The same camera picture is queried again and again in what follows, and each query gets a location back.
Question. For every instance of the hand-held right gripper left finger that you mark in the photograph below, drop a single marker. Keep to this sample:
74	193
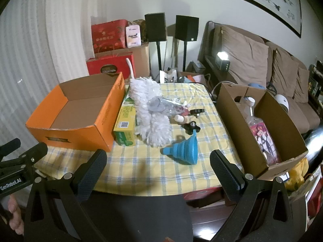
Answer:
93	176

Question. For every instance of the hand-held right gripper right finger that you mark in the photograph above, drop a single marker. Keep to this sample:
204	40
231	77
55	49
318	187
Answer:
224	176

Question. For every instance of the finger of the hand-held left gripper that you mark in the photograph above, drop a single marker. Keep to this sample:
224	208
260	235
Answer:
27	157
10	148

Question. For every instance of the orange cardboard box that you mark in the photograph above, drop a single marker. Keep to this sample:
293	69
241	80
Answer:
73	138

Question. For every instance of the brown cardboard box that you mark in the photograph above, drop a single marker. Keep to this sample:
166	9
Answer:
232	126

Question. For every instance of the black knob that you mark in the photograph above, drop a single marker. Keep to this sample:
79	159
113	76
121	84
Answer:
197	111
191	127

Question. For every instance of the small white round bottle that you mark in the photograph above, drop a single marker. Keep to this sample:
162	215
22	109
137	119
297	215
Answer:
179	118

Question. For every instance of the white fluffy duster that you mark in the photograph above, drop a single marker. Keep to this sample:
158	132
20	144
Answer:
154	123

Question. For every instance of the person's left hand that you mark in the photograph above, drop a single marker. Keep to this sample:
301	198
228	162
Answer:
14	214

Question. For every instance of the blue collapsible funnel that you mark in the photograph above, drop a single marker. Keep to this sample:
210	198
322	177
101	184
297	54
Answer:
181	151

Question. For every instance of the pink printed packet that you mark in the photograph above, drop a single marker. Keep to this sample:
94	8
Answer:
262	141

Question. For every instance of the yellow checked tablecloth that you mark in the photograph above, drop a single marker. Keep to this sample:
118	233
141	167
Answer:
151	171

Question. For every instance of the green and yellow carton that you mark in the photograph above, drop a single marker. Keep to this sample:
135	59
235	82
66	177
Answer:
125	127

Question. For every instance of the yellow plastic bag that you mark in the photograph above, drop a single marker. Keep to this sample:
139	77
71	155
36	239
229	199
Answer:
299	174

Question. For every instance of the clear bottle white cap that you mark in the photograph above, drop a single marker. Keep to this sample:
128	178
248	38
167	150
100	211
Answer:
250	103

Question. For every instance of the clear plastic packet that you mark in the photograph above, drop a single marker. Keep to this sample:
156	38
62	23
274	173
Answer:
164	105

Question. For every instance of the white round device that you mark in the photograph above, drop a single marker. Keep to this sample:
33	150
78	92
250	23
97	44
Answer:
281	101

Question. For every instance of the light blue round device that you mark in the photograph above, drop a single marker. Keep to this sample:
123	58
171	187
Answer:
256	86

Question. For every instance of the paper bag with clutter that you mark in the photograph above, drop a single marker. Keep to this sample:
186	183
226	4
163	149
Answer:
191	77

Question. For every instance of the brown sofa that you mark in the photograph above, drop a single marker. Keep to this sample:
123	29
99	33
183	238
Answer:
310	116

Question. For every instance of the white curtain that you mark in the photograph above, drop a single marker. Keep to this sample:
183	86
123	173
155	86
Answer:
37	42

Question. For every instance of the black power unit with light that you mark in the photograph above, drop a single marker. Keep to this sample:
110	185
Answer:
224	64

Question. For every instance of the red gift box round label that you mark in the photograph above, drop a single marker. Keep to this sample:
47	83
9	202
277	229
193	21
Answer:
108	64

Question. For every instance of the small brown sofa cushion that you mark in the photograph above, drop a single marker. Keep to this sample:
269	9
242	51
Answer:
301	84

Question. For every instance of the large brown sofa cushion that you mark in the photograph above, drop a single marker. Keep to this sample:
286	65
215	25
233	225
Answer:
242	53

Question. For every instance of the large brown storage carton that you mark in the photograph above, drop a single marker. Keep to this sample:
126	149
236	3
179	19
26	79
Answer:
140	58

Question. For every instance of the dark side shelf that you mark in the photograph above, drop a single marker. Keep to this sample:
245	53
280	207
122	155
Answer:
315	85

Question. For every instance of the red gift bag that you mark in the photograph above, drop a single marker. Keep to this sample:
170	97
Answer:
108	36

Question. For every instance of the white tissue pack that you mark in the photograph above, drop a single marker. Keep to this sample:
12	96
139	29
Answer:
133	36

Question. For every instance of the black speaker on stand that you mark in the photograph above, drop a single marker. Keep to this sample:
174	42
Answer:
155	27
186	27

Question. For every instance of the dark patterned box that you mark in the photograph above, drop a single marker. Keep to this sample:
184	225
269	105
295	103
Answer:
140	27

